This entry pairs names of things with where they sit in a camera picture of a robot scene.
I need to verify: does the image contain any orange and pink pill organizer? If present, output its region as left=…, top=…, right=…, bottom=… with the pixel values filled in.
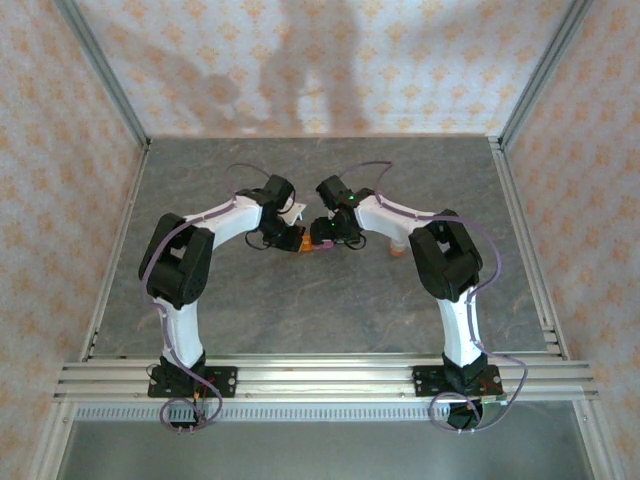
left=298, top=233, right=336, bottom=253

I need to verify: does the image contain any grey metal sheet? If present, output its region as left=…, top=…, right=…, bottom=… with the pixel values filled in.
left=55, top=419, right=596, bottom=480

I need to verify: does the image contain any aluminium side rail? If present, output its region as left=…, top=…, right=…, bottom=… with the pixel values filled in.
left=488, top=135, right=570, bottom=361
left=79, top=144, right=151, bottom=362

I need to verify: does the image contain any aluminium mounting rail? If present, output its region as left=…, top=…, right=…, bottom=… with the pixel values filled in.
left=53, top=355, right=600, bottom=402

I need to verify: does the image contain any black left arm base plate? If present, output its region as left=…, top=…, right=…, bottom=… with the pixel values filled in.
left=148, top=366, right=238, bottom=399

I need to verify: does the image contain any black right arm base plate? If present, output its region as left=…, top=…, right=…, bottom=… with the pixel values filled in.
left=411, top=364, right=507, bottom=399

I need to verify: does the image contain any slotted grey cable duct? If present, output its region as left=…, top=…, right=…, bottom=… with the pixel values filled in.
left=74, top=405, right=584, bottom=422

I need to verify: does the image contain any aluminium frame post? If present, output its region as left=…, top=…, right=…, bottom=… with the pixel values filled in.
left=53, top=0, right=153, bottom=150
left=498, top=0, right=596, bottom=150

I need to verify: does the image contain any aluminium frame leg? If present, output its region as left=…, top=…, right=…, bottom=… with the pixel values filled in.
left=28, top=399, right=77, bottom=480
left=573, top=399, right=617, bottom=480

